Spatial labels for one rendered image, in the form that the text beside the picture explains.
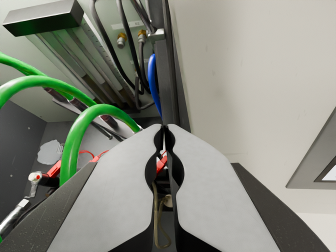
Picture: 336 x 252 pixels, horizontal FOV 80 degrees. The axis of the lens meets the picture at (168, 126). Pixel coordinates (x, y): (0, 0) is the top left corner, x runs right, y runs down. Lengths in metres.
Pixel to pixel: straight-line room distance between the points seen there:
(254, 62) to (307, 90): 0.06
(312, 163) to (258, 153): 0.07
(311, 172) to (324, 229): 0.21
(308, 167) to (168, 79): 0.21
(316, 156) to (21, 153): 0.87
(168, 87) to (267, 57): 0.13
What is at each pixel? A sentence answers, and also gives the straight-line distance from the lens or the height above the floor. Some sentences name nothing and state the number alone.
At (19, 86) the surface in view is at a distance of 0.28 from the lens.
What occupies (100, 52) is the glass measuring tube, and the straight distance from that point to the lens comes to 0.51.
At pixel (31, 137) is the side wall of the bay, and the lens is 0.94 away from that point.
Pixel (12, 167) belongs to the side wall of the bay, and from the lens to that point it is 0.90.
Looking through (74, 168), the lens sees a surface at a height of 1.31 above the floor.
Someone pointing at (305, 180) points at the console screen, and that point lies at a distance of 0.36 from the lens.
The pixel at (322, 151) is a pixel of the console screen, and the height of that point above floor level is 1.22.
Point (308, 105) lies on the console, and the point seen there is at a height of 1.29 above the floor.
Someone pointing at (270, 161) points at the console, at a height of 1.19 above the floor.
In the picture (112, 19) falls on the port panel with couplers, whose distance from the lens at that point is 0.45.
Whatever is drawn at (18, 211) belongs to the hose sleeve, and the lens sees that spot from 0.51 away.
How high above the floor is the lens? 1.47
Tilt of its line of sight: 62 degrees down
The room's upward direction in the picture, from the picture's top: 27 degrees counter-clockwise
